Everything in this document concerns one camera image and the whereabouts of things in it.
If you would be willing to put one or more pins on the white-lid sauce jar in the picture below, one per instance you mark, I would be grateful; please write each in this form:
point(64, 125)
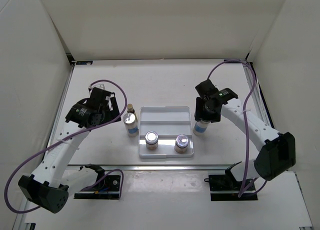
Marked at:
point(181, 144)
point(151, 140)

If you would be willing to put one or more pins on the white tiered plastic tray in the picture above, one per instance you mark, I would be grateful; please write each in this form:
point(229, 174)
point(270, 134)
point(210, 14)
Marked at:
point(168, 122)

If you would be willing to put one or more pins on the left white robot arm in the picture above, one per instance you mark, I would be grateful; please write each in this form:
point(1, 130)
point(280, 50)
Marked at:
point(47, 186)

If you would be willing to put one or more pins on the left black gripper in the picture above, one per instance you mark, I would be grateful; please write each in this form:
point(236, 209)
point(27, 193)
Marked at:
point(109, 119)

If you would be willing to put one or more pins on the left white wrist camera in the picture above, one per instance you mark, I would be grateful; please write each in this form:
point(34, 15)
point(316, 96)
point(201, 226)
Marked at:
point(98, 85)

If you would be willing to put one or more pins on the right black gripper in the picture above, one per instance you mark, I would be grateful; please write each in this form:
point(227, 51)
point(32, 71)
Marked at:
point(199, 114)

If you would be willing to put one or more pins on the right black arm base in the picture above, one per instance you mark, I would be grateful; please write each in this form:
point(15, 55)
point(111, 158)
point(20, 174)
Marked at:
point(224, 188)

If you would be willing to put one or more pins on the left yellow small bottle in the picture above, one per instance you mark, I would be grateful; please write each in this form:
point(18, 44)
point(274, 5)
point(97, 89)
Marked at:
point(130, 108)

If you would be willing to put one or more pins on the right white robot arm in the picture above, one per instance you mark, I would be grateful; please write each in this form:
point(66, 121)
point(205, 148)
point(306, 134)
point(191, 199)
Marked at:
point(276, 151)

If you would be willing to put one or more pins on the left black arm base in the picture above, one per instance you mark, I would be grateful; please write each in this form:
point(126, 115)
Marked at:
point(109, 185)

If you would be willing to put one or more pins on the silver-lid shaker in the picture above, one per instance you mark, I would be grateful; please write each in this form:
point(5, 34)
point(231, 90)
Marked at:
point(131, 125)
point(200, 127)

